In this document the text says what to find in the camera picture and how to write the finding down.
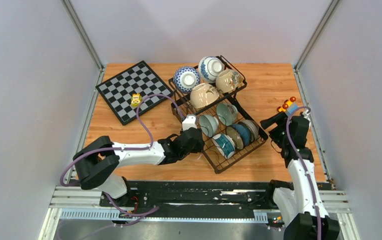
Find blue white porcelain bowl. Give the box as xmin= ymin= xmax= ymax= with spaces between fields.
xmin=198 ymin=56 xmax=224 ymax=84

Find pale green ribbed bowl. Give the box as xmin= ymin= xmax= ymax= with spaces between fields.
xmin=199 ymin=114 xmax=219 ymax=138

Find black wire dish rack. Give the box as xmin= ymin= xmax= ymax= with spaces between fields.
xmin=169 ymin=56 xmax=268 ymax=174

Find yellow toy block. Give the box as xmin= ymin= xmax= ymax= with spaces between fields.
xmin=130 ymin=93 xmax=142 ymax=108

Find dark blue glazed bowl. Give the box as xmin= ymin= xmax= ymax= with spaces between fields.
xmin=226 ymin=124 xmax=251 ymax=150

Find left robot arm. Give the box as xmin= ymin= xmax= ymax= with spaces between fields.
xmin=73 ymin=127 xmax=204 ymax=207

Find blue white patterned bowl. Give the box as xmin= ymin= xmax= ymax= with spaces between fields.
xmin=240 ymin=119 xmax=259 ymax=143

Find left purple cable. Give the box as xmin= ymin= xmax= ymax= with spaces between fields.
xmin=60 ymin=93 xmax=186 ymax=228

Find cream painted bowl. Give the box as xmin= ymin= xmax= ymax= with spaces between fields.
xmin=215 ymin=69 xmax=244 ymax=94

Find teal white striped bowl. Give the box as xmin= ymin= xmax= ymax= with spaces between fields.
xmin=211 ymin=133 xmax=235 ymax=159

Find blue diamond pattern bowl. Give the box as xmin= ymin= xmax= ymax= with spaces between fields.
xmin=173 ymin=66 xmax=201 ymax=94

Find cream leaf bowl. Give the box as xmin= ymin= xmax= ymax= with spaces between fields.
xmin=190 ymin=83 xmax=220 ymax=109

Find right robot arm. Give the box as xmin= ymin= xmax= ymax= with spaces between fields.
xmin=260 ymin=112 xmax=340 ymax=240

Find orange blue toy blocks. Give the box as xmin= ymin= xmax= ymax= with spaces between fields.
xmin=277 ymin=96 xmax=298 ymax=116

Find green floral bowl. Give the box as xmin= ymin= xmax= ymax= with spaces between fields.
xmin=216 ymin=102 xmax=238 ymax=126

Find black white chessboard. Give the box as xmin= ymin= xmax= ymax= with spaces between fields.
xmin=96 ymin=60 xmax=174 ymax=125

